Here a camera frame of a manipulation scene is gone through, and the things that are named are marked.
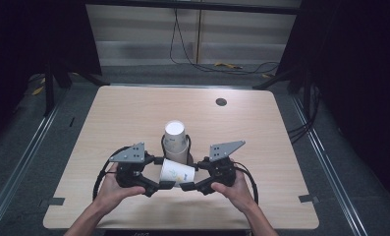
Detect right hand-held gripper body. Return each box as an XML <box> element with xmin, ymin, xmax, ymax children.
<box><xmin>201</xmin><ymin>140</ymin><xmax>248</xmax><ymax>189</ymax></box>

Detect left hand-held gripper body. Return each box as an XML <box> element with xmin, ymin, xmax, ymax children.
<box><xmin>108</xmin><ymin>141</ymin><xmax>148</xmax><ymax>190</ymax></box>

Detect person's left hand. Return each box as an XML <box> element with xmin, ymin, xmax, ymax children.
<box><xmin>96</xmin><ymin>162</ymin><xmax>147</xmax><ymax>212</ymax></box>

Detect person's right hand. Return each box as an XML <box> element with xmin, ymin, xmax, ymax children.
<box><xmin>210</xmin><ymin>167</ymin><xmax>258</xmax><ymax>213</ymax></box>

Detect grey tape strip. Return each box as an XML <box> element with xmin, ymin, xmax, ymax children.
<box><xmin>298</xmin><ymin>194</ymin><xmax>320</xmax><ymax>205</ymax></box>
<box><xmin>47</xmin><ymin>197</ymin><xmax>66</xmax><ymax>207</ymax></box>

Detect black metal stand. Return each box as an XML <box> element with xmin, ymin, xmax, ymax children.
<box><xmin>251</xmin><ymin>65</ymin><xmax>312</xmax><ymax>96</ymax></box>
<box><xmin>42</xmin><ymin>55</ymin><xmax>111</xmax><ymax>118</ymax></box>

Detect black curtain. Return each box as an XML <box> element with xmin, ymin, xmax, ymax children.
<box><xmin>0</xmin><ymin>0</ymin><xmax>102</xmax><ymax>148</ymax></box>
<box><xmin>275</xmin><ymin>0</ymin><xmax>390</xmax><ymax>206</ymax></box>

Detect black overhead beam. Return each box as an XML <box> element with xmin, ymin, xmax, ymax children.
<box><xmin>84</xmin><ymin>0</ymin><xmax>303</xmax><ymax>16</ymax></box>

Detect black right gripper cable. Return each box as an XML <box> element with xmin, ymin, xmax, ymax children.
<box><xmin>232</xmin><ymin>160</ymin><xmax>260</xmax><ymax>206</ymax></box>

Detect bundle of black cables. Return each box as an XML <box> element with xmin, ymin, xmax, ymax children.
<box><xmin>287</xmin><ymin>82</ymin><xmax>322</xmax><ymax>146</ymax></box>

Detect metal floor rail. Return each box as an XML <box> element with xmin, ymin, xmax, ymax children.
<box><xmin>0</xmin><ymin>86</ymin><xmax>69</xmax><ymax>228</ymax></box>
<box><xmin>290</xmin><ymin>94</ymin><xmax>369</xmax><ymax>236</ymax></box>

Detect long black floor cable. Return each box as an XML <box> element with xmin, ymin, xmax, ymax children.
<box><xmin>168</xmin><ymin>7</ymin><xmax>281</xmax><ymax>76</ymax></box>

